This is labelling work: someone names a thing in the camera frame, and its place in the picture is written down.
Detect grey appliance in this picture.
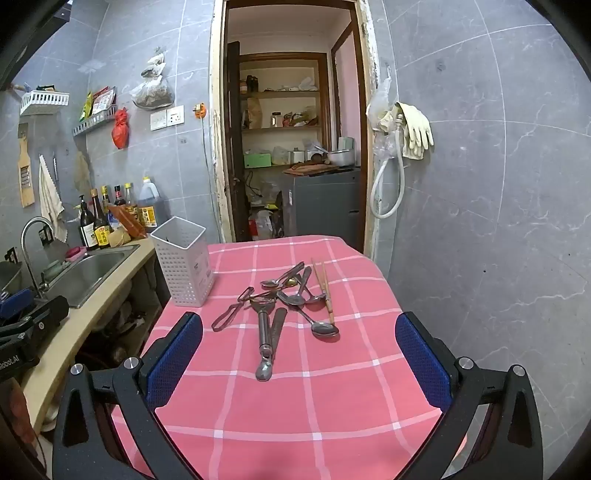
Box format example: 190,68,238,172
283,168,361,252

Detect clear bag with dark contents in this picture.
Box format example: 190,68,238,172
130,46,175,112

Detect dark wooden door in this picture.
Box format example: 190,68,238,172
226,41,250,243

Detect clear plastic bag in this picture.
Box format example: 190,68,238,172
366,67,402,160

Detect wooden grater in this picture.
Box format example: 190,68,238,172
17,124,36,208

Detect pink door with brown frame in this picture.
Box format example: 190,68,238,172
330,18,369,169

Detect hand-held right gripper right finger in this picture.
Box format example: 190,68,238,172
394,311,544,480

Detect dark loop peeler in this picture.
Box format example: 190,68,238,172
211,286,256,332

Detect large oil jug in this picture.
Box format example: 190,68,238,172
137,176,160,232

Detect dark knife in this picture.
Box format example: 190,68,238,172
269,308,288,365

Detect gold bowl spoon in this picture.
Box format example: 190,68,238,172
249,274,301,301

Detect beige towel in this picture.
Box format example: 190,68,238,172
38,157,65,241

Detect wooden chopstick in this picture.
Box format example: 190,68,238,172
321,261,335,325
311,257,333,325

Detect white cable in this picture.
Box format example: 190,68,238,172
202,120,218,222

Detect white hose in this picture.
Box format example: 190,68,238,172
370,115,407,220

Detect white wall basket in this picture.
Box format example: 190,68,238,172
19,90,70,116

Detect chrome faucet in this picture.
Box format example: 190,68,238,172
21,217,55,298

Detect beige countertop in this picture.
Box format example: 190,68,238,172
23,237,158,432

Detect cream rubber gloves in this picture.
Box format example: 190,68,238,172
394,102,435,161

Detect stainless steel sink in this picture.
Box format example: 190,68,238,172
44,244,141,309

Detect wooden cutting board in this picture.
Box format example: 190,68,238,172
283,162,338,177

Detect hanging brown loofah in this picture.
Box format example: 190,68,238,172
74,150,93,195

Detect red snack packet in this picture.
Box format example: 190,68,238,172
91,87,116,116

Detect orange brown packet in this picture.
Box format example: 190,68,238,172
108,204,148,240

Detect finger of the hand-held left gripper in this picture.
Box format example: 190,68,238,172
23,295,70,340
0,289,35,320

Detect red plastic bag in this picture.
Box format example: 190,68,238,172
111,107,129,150

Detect soy sauce bottle yellow label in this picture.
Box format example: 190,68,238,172
91,188,113,250

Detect pink checked tablecloth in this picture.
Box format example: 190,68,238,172
111,235,467,480

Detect yellow cap sauce bottle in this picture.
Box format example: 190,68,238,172
124,183,139,222

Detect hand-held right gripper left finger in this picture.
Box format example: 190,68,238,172
52,311,204,480

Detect grey wall rack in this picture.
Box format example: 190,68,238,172
71,104,118,138

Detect white perforated utensil basket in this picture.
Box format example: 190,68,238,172
150,216,215,308

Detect white plastic jug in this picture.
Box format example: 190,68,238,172
252,210,278,241

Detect person's left hand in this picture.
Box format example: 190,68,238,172
0,383,32,444

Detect wooden shelf unit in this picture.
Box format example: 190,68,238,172
239,52,329,169

